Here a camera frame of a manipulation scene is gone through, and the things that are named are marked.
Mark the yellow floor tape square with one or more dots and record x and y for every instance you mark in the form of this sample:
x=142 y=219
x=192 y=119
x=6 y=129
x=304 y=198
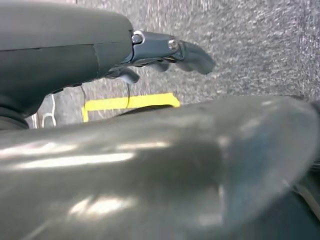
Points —
x=140 y=101

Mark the silver robot body shell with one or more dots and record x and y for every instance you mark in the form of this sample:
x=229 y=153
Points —
x=149 y=165

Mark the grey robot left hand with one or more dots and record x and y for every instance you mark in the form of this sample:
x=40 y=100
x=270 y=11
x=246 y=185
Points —
x=50 y=49

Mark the dark grey blue-edged carpet mat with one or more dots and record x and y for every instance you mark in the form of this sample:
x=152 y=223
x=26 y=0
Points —
x=250 y=49

